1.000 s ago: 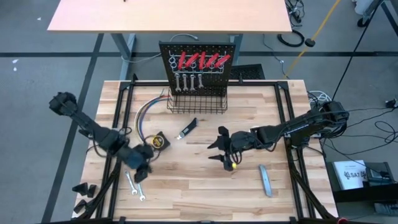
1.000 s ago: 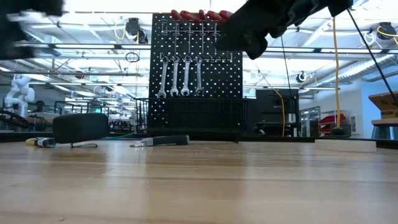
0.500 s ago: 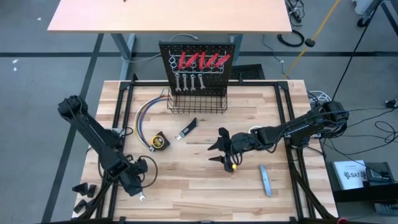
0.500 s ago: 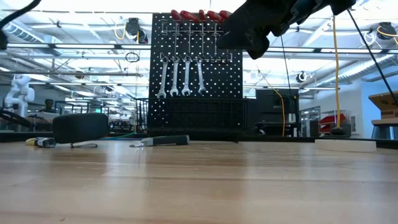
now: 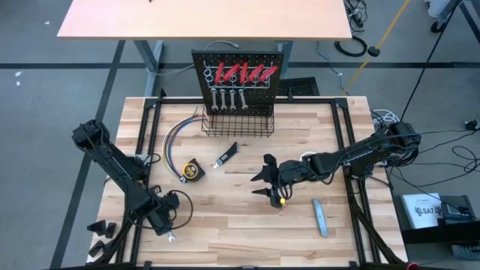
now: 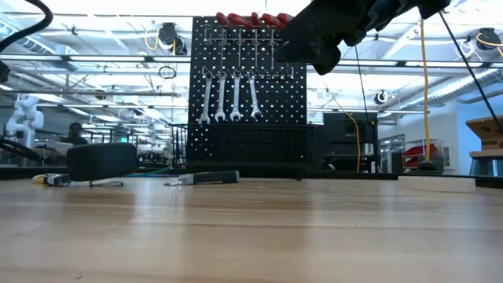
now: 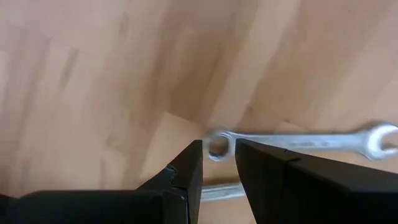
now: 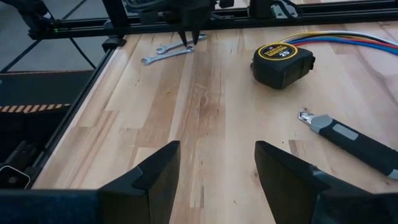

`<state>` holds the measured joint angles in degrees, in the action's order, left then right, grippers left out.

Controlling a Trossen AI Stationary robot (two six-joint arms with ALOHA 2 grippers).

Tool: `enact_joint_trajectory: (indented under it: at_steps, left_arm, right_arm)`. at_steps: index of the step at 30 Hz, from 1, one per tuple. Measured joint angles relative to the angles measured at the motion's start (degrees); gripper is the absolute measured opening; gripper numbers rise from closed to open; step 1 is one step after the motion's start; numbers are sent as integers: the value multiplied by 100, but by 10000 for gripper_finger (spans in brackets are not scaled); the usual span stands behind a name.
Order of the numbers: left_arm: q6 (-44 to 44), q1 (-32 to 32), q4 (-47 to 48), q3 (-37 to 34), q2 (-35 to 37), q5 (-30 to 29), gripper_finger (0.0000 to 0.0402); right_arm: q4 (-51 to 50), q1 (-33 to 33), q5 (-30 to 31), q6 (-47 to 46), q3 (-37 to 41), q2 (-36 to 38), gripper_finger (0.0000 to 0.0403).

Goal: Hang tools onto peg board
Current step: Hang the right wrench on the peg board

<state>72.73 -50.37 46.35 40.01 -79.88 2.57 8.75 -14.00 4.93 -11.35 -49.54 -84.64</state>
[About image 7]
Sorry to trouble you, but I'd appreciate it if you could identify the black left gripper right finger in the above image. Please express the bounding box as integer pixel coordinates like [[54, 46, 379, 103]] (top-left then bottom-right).
[[235, 138, 398, 224]]

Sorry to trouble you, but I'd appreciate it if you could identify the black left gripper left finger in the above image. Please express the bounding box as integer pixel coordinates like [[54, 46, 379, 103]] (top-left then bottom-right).
[[0, 139, 204, 224]]

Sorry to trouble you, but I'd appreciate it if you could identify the silver combination wrench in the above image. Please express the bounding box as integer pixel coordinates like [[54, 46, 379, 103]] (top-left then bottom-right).
[[200, 182, 247, 203], [203, 122, 398, 162]]

